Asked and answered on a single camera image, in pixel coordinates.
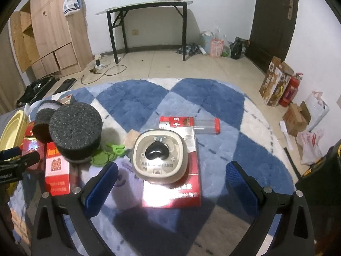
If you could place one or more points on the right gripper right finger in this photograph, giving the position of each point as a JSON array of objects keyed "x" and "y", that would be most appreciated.
[{"x": 294, "y": 234}]

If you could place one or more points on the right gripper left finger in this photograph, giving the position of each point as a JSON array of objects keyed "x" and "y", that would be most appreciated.
[{"x": 50, "y": 234}]

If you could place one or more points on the red white cigarette pack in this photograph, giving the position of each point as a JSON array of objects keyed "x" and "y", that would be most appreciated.
[{"x": 57, "y": 170}]

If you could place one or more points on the yellow plastic basin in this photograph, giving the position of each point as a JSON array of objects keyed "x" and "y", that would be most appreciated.
[{"x": 14, "y": 131}]

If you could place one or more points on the small black foam cylinder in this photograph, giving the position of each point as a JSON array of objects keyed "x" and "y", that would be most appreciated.
[{"x": 43, "y": 116}]

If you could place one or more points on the large black foam cylinder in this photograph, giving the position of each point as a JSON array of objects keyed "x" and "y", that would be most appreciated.
[{"x": 76, "y": 131}]

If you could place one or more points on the black open case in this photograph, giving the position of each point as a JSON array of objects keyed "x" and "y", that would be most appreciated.
[{"x": 36, "y": 90}]

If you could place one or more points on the green plastic toy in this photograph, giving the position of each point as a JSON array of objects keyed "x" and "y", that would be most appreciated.
[{"x": 101, "y": 157}]

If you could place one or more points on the black tray on floor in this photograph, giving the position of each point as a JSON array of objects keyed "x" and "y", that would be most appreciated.
[{"x": 66, "y": 85}]

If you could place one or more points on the white plastic bag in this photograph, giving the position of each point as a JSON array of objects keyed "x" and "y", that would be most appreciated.
[{"x": 309, "y": 143}]

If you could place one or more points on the large red flat box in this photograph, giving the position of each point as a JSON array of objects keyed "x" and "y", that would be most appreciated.
[{"x": 186, "y": 192}]

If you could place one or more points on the brown cardboard box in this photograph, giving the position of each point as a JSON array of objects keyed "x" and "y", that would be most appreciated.
[{"x": 296, "y": 118}]

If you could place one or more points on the wooden wardrobe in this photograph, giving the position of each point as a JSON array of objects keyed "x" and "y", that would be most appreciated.
[{"x": 49, "y": 38}]

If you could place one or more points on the beige square container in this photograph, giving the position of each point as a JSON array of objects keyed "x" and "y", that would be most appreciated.
[{"x": 159, "y": 156}]

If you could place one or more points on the clear tube red cap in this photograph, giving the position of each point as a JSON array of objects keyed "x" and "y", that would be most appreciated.
[{"x": 207, "y": 126}]

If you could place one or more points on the red fire extinguisher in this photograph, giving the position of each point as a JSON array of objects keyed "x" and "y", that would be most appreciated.
[{"x": 291, "y": 90}]

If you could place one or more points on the hanging white blue bag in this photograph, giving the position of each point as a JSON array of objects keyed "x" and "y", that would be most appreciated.
[{"x": 71, "y": 7}]

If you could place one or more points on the black folding table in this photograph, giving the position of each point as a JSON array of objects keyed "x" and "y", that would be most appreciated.
[{"x": 153, "y": 25}]

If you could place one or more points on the dark brown door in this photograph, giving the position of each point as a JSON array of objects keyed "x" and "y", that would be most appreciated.
[{"x": 272, "y": 31}]

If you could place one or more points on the black bag by wall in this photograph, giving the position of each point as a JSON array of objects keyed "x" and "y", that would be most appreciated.
[{"x": 238, "y": 48}]

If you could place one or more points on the pink bag by wall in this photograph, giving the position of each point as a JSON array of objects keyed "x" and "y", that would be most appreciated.
[{"x": 216, "y": 48}]

